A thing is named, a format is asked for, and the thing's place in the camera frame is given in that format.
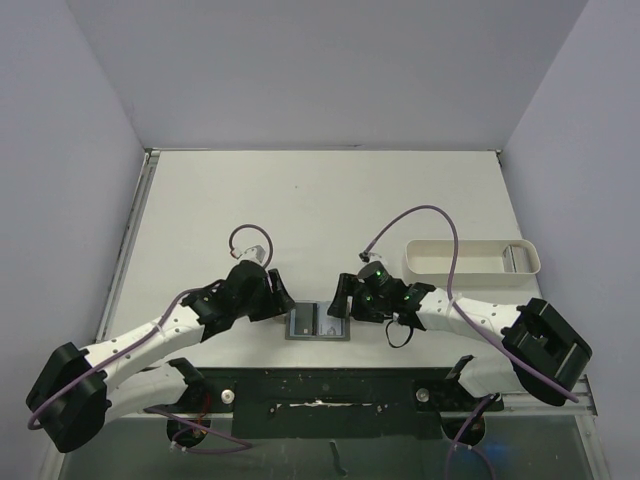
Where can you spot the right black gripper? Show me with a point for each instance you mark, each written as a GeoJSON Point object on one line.
{"type": "Point", "coordinates": [351, 297]}

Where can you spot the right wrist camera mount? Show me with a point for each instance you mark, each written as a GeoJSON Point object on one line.
{"type": "Point", "coordinates": [368, 257]}

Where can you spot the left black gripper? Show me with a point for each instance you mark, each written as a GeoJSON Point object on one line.
{"type": "Point", "coordinates": [277, 302]}

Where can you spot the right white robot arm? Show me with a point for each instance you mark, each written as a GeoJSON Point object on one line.
{"type": "Point", "coordinates": [542, 354]}

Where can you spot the aluminium rail frame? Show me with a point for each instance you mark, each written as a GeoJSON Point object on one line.
{"type": "Point", "coordinates": [313, 212]}

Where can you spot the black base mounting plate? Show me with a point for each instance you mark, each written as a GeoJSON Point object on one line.
{"type": "Point", "coordinates": [329, 403]}

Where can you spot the grey card holder wallet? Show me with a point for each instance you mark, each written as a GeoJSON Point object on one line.
{"type": "Point", "coordinates": [321, 311]}

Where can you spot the black VIP credit card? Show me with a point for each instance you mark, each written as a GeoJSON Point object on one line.
{"type": "Point", "coordinates": [302, 321]}

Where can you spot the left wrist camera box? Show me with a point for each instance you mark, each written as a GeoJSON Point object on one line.
{"type": "Point", "coordinates": [256, 254]}

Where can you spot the silver VIP credit card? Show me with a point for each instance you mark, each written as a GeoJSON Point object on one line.
{"type": "Point", "coordinates": [330, 327]}

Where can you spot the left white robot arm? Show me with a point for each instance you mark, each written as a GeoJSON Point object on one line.
{"type": "Point", "coordinates": [73, 393]}

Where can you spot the white plastic tray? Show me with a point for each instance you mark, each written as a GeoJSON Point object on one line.
{"type": "Point", "coordinates": [478, 263]}

